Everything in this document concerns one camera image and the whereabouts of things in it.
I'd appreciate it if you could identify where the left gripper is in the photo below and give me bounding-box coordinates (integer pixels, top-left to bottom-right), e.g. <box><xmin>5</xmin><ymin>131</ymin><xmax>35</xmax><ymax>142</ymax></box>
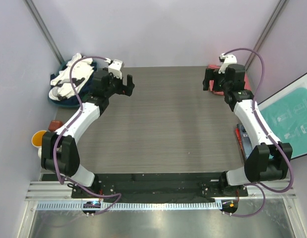
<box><xmin>105</xmin><ymin>71</ymin><xmax>134</xmax><ymax>98</ymax></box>

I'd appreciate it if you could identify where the pink t-shirt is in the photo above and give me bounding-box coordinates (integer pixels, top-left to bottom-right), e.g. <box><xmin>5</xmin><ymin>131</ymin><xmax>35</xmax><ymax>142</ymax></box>
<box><xmin>207</xmin><ymin>64</ymin><xmax>251</xmax><ymax>96</ymax></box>

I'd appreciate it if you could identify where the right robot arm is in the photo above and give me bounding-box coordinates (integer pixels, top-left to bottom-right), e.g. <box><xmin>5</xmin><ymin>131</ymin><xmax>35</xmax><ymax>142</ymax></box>
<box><xmin>202</xmin><ymin>63</ymin><xmax>293</xmax><ymax>196</ymax></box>

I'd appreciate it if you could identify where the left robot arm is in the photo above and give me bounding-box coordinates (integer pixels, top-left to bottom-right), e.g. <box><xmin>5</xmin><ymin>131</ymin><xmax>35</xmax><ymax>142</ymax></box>
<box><xmin>40</xmin><ymin>69</ymin><xmax>135</xmax><ymax>198</ymax></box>

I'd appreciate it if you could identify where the red book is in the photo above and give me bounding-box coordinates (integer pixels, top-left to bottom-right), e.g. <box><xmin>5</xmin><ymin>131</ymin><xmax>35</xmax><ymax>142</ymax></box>
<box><xmin>235</xmin><ymin>128</ymin><xmax>246</xmax><ymax>161</ymax></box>

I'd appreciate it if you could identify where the white t-shirt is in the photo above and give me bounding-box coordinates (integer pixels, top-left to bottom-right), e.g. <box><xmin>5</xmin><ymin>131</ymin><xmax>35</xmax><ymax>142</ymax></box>
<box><xmin>49</xmin><ymin>53</ymin><xmax>94</xmax><ymax>101</ymax></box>

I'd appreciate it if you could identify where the teal laundry basket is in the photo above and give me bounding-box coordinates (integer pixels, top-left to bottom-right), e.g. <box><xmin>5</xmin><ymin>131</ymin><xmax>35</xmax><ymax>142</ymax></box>
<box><xmin>48</xmin><ymin>60</ymin><xmax>94</xmax><ymax>108</ymax></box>

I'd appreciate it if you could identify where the blue patterned book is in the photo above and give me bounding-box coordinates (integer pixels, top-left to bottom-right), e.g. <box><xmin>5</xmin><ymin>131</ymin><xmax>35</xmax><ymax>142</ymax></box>
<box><xmin>237</xmin><ymin>123</ymin><xmax>252</xmax><ymax>159</ymax></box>

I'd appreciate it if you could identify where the small red box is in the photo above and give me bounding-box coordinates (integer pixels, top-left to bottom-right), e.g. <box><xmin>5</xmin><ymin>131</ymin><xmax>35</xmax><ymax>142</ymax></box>
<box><xmin>48</xmin><ymin>120</ymin><xmax>63</xmax><ymax>132</ymax></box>

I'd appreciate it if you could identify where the teal instruction board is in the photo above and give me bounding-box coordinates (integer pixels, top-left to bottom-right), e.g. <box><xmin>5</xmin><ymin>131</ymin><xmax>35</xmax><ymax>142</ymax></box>
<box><xmin>259</xmin><ymin>73</ymin><xmax>307</xmax><ymax>159</ymax></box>

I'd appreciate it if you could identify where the white mug orange inside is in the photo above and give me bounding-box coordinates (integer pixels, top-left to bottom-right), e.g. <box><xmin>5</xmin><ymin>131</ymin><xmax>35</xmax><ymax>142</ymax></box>
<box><xmin>31</xmin><ymin>130</ymin><xmax>47</xmax><ymax>159</ymax></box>

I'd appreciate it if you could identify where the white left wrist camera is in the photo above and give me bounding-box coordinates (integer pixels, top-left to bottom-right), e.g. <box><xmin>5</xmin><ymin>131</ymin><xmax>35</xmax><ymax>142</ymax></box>
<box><xmin>108</xmin><ymin>59</ymin><xmax>124</xmax><ymax>79</ymax></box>

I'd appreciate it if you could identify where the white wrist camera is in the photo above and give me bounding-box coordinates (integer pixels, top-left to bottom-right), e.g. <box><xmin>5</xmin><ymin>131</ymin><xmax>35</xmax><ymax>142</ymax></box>
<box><xmin>218</xmin><ymin>53</ymin><xmax>237</xmax><ymax>74</ymax></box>
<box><xmin>108</xmin><ymin>59</ymin><xmax>124</xmax><ymax>79</ymax></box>

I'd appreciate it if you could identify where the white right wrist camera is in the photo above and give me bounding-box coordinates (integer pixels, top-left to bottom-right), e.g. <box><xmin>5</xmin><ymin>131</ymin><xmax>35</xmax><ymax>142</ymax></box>
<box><xmin>218</xmin><ymin>53</ymin><xmax>237</xmax><ymax>74</ymax></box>

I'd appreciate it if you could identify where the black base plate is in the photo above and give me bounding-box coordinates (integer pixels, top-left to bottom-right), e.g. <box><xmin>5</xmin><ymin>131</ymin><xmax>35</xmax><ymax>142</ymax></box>
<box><xmin>70</xmin><ymin>173</ymin><xmax>248</xmax><ymax>199</ymax></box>

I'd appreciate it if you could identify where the right aluminium corner post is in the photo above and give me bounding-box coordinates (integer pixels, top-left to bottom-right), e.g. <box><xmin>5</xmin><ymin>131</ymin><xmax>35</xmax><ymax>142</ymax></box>
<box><xmin>243</xmin><ymin>0</ymin><xmax>289</xmax><ymax>72</ymax></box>

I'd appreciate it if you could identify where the aluminium corner post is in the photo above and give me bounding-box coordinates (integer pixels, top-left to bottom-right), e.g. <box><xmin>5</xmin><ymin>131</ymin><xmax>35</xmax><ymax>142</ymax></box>
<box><xmin>243</xmin><ymin>0</ymin><xmax>289</xmax><ymax>72</ymax></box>
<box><xmin>23</xmin><ymin>0</ymin><xmax>64</xmax><ymax>64</ymax></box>

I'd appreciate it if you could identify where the left aluminium corner post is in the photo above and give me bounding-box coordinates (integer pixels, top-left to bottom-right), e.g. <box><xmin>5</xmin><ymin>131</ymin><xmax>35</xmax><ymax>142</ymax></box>
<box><xmin>23</xmin><ymin>0</ymin><xmax>64</xmax><ymax>64</ymax></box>

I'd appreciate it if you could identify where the aluminium front rail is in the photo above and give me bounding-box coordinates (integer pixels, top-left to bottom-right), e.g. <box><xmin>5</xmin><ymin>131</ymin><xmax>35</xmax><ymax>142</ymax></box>
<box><xmin>25</xmin><ymin>181</ymin><xmax>297</xmax><ymax>214</ymax></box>

